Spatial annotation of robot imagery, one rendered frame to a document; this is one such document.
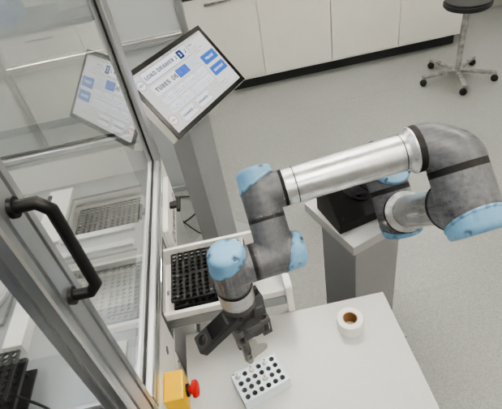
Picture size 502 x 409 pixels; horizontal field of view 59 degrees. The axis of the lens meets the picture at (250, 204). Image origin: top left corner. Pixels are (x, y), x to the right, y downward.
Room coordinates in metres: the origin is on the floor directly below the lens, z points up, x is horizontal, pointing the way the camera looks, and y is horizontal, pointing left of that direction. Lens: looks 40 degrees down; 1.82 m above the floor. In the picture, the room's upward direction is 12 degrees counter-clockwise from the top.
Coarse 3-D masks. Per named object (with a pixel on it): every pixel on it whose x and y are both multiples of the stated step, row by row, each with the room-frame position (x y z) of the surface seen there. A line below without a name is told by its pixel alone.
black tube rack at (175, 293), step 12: (180, 252) 0.94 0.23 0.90; (204, 252) 0.92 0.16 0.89; (180, 264) 0.89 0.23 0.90; (192, 264) 0.91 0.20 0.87; (204, 264) 0.90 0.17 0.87; (180, 276) 0.85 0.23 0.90; (192, 276) 0.86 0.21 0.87; (204, 276) 0.83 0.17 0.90; (180, 288) 0.80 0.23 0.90; (192, 288) 0.79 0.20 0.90; (204, 288) 0.78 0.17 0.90; (180, 300) 0.76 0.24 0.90; (192, 300) 0.78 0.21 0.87; (204, 300) 0.77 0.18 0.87; (216, 300) 0.76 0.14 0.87
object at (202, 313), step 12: (204, 240) 0.97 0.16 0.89; (216, 240) 0.97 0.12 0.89; (252, 240) 0.97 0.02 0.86; (168, 252) 0.96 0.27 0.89; (192, 252) 0.96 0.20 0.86; (168, 264) 0.96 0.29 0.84; (168, 276) 0.91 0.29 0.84; (276, 276) 0.83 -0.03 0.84; (168, 288) 0.87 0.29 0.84; (264, 288) 0.79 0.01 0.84; (276, 288) 0.74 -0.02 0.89; (168, 300) 0.82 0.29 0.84; (264, 300) 0.73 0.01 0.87; (276, 300) 0.73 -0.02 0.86; (168, 312) 0.73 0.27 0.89; (180, 312) 0.72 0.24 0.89; (192, 312) 0.72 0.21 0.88; (204, 312) 0.73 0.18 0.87; (216, 312) 0.72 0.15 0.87; (180, 324) 0.72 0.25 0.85; (192, 324) 0.72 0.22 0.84
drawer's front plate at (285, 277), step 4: (280, 276) 0.82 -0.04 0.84; (284, 276) 0.75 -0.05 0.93; (288, 276) 0.74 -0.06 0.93; (284, 280) 0.73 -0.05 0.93; (288, 280) 0.73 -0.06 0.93; (284, 284) 0.72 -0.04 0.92; (288, 284) 0.72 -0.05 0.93; (288, 288) 0.71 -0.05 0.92; (288, 292) 0.71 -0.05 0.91; (292, 292) 0.71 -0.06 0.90; (288, 296) 0.71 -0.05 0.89; (292, 296) 0.71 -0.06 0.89; (288, 300) 0.71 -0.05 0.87; (292, 300) 0.71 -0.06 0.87; (288, 304) 0.71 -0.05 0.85; (292, 304) 0.71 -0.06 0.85; (288, 308) 0.72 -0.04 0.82; (292, 308) 0.71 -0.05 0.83
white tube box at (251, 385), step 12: (276, 360) 0.59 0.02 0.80; (240, 372) 0.58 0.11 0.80; (252, 372) 0.57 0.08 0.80; (264, 372) 0.57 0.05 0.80; (276, 372) 0.56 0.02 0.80; (240, 384) 0.56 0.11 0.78; (252, 384) 0.55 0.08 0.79; (264, 384) 0.54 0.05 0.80; (276, 384) 0.53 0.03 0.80; (288, 384) 0.54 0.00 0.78; (240, 396) 0.53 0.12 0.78; (252, 396) 0.52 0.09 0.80; (264, 396) 0.52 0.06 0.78
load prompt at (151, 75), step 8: (184, 48) 1.87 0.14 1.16; (168, 56) 1.79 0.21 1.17; (176, 56) 1.81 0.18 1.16; (184, 56) 1.83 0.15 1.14; (160, 64) 1.73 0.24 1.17; (168, 64) 1.75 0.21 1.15; (176, 64) 1.77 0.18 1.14; (144, 72) 1.67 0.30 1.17; (152, 72) 1.69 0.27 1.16; (160, 72) 1.70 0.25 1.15; (144, 80) 1.64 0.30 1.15; (152, 80) 1.65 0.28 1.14
